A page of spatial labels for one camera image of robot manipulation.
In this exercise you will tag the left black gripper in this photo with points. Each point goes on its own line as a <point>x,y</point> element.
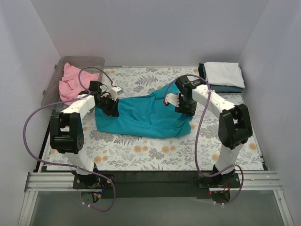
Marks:
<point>113,107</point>

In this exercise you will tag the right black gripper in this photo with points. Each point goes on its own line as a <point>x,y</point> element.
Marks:
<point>186,110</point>

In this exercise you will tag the teal t shirt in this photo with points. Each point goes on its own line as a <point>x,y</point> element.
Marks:
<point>145,116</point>

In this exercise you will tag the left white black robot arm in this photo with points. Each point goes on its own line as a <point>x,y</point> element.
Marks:
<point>66,128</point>

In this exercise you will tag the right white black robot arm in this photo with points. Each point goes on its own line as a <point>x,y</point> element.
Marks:
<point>234,127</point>

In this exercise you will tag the folded grey-blue t shirt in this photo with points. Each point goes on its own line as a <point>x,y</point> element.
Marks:
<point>226,89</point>

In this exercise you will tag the floral table mat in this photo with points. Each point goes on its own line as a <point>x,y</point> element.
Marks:
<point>199,149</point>

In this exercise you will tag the pink t shirt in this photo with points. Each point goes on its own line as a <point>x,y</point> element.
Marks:
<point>69,85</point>

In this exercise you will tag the folded white t shirt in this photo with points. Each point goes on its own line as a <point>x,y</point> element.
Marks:
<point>224,74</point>

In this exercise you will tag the clear plastic bin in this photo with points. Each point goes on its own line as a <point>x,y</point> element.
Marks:
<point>51,94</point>

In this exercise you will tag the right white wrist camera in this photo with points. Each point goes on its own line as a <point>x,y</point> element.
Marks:
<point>171,99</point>

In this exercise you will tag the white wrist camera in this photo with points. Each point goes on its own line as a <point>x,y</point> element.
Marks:
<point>115,91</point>
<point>171,99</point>

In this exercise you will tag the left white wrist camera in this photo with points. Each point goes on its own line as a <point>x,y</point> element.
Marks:
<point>115,91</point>

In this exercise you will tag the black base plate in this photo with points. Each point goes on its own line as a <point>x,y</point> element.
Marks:
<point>151,184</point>

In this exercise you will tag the aluminium frame rail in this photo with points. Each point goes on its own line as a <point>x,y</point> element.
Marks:
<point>152,198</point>

